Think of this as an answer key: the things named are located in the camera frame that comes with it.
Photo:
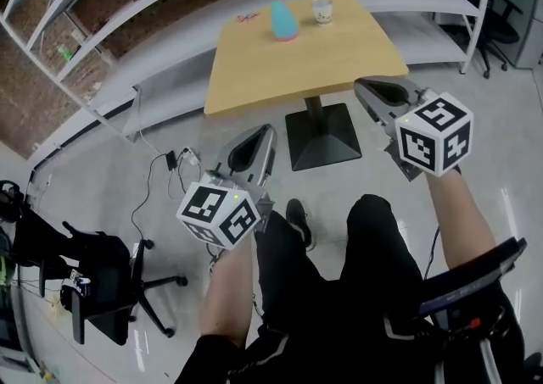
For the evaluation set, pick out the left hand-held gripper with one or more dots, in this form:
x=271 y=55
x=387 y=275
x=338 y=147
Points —
x=212 y=213

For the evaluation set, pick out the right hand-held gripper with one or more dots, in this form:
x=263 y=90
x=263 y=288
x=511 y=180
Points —
x=424 y=140

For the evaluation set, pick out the white paper cup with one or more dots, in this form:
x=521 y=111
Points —
x=322 y=13

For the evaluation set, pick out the person's right forearm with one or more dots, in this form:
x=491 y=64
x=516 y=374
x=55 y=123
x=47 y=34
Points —
x=462 y=225

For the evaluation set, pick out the person's left forearm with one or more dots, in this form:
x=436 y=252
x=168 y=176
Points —
x=225 y=297

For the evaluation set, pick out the pink and teal toy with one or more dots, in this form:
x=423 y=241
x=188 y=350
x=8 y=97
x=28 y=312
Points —
x=248 y=17

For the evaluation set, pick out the green plastic bottle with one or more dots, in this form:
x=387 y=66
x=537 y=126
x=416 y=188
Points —
x=65 y=52

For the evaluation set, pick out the white power strip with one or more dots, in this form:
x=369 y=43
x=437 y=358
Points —
x=192 y=157

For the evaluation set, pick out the black power adapter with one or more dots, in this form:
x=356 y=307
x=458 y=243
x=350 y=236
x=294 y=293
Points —
x=171 y=161

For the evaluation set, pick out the person's black shoe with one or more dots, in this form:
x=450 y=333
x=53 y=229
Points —
x=299 y=221

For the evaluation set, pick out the wide white metal shelving unit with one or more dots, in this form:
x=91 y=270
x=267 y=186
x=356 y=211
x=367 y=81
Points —
x=169 y=56

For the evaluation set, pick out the black office chair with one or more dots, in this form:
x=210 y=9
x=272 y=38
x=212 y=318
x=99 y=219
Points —
x=502 y=32
x=106 y=289

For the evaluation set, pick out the person's black clothing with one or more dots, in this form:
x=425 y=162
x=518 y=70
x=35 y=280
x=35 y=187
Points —
x=339 y=289

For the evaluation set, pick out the black device with white tag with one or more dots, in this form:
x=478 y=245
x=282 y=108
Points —
x=76 y=293

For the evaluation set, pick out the black headset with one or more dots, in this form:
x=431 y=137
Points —
x=10 y=200

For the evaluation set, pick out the black table pedestal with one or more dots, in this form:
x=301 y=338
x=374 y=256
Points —
x=322 y=140

